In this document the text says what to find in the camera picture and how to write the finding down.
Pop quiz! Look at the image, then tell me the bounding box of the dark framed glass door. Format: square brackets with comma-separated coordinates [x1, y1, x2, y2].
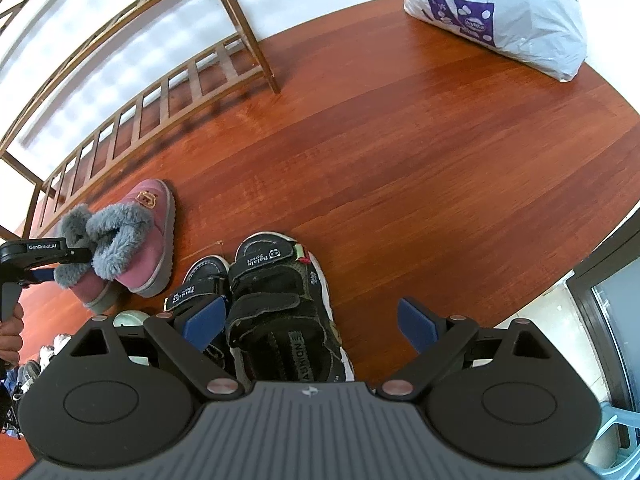
[565, 217, 640, 411]

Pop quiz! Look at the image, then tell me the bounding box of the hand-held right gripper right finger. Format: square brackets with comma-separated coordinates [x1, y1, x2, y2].
[376, 297, 556, 402]

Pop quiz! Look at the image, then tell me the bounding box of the black strap sport sandal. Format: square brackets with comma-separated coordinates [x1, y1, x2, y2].
[225, 231, 355, 391]
[164, 255, 233, 376]

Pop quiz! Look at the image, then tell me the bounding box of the brown wooden shoe rack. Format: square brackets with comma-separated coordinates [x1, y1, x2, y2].
[0, 0, 282, 241]

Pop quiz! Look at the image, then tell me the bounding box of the light blue plastic stool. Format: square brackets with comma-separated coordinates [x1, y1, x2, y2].
[585, 400, 640, 480]

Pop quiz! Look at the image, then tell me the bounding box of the person's left hand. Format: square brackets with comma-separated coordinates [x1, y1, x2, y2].
[0, 306, 25, 367]

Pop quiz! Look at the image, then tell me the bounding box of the mint green clog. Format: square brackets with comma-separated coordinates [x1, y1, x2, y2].
[114, 310, 152, 365]

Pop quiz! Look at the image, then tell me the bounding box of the white printed plastic bag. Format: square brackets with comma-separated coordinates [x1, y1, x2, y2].
[404, 0, 588, 83]

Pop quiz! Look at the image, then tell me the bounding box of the pink boot with grey fur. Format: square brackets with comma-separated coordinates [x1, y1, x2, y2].
[86, 178, 177, 298]
[52, 203, 121, 311]

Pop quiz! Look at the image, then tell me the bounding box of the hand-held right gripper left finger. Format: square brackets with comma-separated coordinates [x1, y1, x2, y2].
[70, 294, 246, 402]

